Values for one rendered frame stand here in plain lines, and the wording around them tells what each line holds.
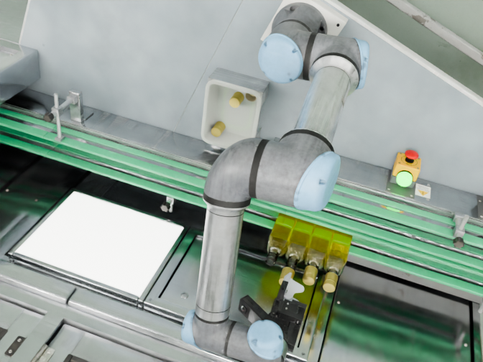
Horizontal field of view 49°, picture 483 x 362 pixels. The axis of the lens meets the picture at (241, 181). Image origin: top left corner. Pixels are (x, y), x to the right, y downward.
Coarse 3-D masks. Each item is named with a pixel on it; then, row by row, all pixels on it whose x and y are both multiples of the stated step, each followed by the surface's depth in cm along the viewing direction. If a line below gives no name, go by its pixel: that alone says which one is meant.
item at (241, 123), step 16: (208, 96) 160; (224, 96) 166; (256, 96) 154; (208, 112) 164; (224, 112) 169; (240, 112) 167; (256, 112) 157; (208, 128) 169; (240, 128) 170; (256, 128) 160; (224, 144) 168
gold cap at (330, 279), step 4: (328, 272) 145; (332, 272) 145; (328, 276) 144; (332, 276) 144; (336, 276) 145; (324, 280) 144; (328, 280) 143; (332, 280) 143; (336, 280) 144; (324, 284) 143; (328, 284) 142; (332, 284) 142; (324, 288) 143; (328, 288) 143; (332, 288) 142
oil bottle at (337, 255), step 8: (336, 232) 157; (336, 240) 154; (344, 240) 154; (328, 248) 156; (336, 248) 151; (344, 248) 152; (328, 256) 149; (336, 256) 149; (344, 256) 149; (328, 264) 148; (336, 264) 147; (344, 264) 148
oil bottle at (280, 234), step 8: (280, 216) 159; (288, 216) 159; (280, 224) 156; (288, 224) 157; (272, 232) 153; (280, 232) 153; (288, 232) 154; (272, 240) 151; (280, 240) 151; (288, 240) 152; (280, 248) 150
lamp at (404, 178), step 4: (400, 172) 154; (404, 172) 153; (408, 172) 153; (400, 176) 153; (404, 176) 152; (408, 176) 152; (412, 176) 154; (400, 180) 153; (404, 180) 153; (408, 180) 152; (400, 184) 154; (404, 184) 153; (408, 184) 153
